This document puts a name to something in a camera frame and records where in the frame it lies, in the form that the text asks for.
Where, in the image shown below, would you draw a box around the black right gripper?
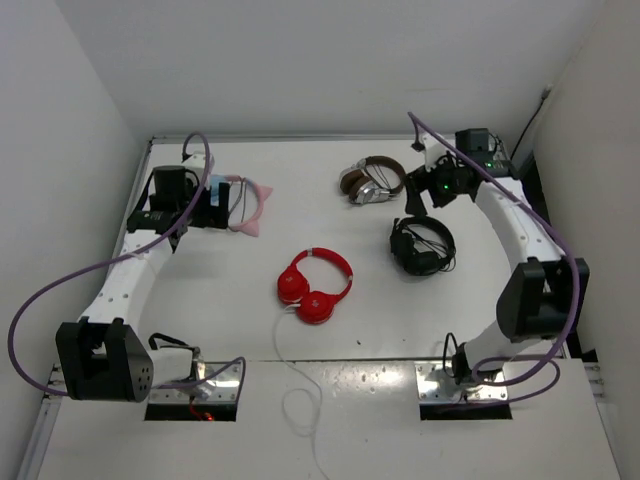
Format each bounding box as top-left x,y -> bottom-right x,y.
403,151 -> 466,219

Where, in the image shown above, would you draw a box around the white headphone cable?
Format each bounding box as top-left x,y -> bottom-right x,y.
273,302 -> 331,480

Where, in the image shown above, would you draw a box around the red wireless headphones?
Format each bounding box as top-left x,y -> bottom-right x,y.
276,246 -> 354,326

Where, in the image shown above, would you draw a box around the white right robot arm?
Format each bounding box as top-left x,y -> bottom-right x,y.
404,127 -> 590,388

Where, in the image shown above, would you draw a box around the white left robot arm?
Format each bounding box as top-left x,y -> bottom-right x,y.
55,156 -> 229,402

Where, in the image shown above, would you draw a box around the black headphones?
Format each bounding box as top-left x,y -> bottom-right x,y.
389,216 -> 457,277

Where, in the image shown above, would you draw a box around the pink blue cat-ear headphones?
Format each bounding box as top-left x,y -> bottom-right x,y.
209,175 -> 273,238

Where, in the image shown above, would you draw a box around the brown silver headphones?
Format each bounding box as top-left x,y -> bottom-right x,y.
338,155 -> 406,205

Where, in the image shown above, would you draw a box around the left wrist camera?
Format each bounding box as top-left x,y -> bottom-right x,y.
182,152 -> 214,189

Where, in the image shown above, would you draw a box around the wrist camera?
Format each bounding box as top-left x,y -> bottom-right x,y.
411,132 -> 453,171
182,152 -> 214,189

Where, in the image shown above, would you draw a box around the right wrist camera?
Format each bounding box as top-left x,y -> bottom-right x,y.
411,132 -> 453,171

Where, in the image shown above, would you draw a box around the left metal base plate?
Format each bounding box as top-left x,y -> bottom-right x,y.
148,359 -> 245,406

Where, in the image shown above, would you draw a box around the metal base plate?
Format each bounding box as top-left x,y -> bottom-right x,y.
414,360 -> 508,406
148,359 -> 245,406

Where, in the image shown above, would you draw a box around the black wall cable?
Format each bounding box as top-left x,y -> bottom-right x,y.
510,87 -> 551,161

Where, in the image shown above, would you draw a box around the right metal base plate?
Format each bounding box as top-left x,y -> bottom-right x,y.
414,360 -> 508,406

